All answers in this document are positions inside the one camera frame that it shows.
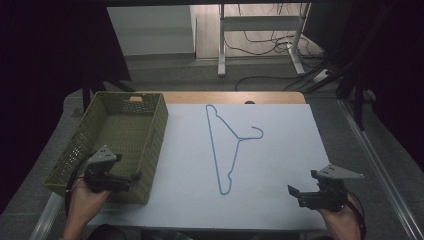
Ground person's right hand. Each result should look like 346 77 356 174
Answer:
317 195 363 233

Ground white metal desk frame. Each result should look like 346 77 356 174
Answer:
217 3 312 78

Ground black floor cables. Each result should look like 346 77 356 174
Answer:
223 3 338 93

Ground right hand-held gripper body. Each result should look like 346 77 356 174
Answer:
297 163 365 213

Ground white table sheet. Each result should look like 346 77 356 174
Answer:
87 103 332 232

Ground blue wire clothes hanger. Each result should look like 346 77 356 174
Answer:
205 104 265 196

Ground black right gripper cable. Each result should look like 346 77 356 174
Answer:
346 190 368 240

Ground white power strip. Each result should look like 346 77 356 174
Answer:
312 68 332 84

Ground metal floor rail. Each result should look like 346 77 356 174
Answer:
337 99 424 240

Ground person's left hand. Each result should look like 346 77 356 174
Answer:
67 181 113 228

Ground black stand legs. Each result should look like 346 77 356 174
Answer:
334 59 379 131
79 74 136 114

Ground green plastic basket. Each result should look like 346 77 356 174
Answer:
43 91 169 205

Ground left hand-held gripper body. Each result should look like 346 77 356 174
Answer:
82 144 134 194

